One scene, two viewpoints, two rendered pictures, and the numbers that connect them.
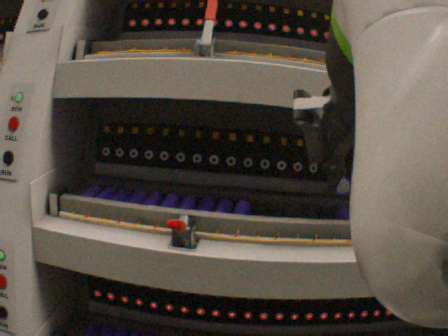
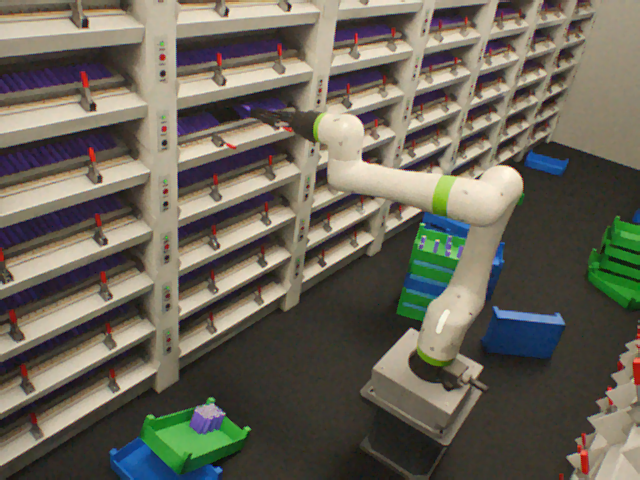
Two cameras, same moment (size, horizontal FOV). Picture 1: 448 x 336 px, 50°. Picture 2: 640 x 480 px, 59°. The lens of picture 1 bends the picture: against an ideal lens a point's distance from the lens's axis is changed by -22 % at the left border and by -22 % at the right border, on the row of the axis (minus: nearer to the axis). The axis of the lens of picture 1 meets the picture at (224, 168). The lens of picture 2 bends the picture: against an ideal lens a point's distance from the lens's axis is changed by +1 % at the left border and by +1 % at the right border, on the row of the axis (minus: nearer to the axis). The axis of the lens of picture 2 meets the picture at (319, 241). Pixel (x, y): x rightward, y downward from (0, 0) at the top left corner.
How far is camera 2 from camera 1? 1.60 m
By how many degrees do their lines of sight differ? 70
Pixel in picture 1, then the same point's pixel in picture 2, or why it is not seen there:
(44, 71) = (172, 102)
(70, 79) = (181, 102)
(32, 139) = (173, 131)
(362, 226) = (336, 184)
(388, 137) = (344, 178)
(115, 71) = (198, 97)
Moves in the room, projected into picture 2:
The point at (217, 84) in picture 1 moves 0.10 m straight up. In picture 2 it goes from (226, 94) to (227, 61)
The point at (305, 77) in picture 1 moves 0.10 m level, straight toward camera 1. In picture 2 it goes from (249, 85) to (270, 95)
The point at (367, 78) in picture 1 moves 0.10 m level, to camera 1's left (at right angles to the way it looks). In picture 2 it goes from (338, 168) to (319, 177)
